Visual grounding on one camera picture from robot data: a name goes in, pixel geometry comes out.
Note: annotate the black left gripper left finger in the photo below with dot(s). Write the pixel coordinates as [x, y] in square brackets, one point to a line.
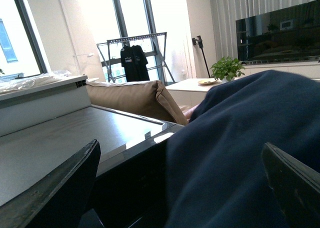
[60, 198]

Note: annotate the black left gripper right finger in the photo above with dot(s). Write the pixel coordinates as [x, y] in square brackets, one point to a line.
[295, 186]

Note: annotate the dark navy blue garment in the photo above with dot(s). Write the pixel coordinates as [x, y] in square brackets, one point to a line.
[215, 177]

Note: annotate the white side counter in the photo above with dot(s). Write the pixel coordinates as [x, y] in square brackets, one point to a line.
[25, 108]

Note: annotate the white tv cabinet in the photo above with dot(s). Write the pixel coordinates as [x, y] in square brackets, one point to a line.
[310, 69]

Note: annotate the clear plastic wrap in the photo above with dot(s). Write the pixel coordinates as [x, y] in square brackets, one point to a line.
[9, 86]

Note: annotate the green potted plant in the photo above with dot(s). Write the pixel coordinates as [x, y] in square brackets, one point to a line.
[226, 69]

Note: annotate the small yellow dish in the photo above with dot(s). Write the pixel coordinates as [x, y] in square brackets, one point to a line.
[207, 82]

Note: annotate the white coffee table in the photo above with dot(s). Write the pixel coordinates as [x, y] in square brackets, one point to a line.
[188, 92]

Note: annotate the white floor lamp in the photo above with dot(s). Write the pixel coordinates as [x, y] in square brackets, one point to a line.
[76, 59]

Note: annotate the large black television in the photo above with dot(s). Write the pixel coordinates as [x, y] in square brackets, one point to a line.
[286, 35]

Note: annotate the black t-shirt on rack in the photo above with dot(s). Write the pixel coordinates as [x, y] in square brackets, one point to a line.
[134, 62]

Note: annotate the black stick vacuum cleaner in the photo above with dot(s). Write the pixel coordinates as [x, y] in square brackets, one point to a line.
[198, 41]

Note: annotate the grey metal drying rack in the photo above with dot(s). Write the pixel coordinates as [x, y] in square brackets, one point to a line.
[153, 45]

